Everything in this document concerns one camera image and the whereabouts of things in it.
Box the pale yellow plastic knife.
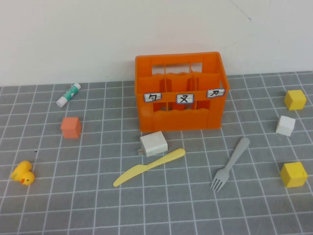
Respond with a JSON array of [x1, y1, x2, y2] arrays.
[[112, 148, 186, 188]]

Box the orange plastic cutlery holder crate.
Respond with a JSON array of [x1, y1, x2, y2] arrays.
[[134, 51, 230, 133]]

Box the white label with fork character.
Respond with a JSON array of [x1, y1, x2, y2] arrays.
[[176, 93, 195, 104]]

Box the white label with knife character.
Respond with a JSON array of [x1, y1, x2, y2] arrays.
[[206, 88, 225, 98]]

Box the orange foam cube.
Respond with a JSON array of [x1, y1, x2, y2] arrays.
[[60, 117, 82, 140]]

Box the grey plastic fork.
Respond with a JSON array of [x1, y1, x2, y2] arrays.
[[210, 137, 251, 193]]

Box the white green glue stick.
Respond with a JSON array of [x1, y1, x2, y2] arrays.
[[56, 82, 82, 108]]

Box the white foam block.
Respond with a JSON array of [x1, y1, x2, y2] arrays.
[[275, 115, 296, 137]]

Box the yellow rubber duck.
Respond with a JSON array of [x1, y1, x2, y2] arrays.
[[11, 160, 35, 186]]

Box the yellow foam cube with notch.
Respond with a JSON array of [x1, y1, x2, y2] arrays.
[[280, 162, 308, 188]]

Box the white USB wall charger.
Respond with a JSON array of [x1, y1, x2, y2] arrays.
[[136, 130, 169, 158]]

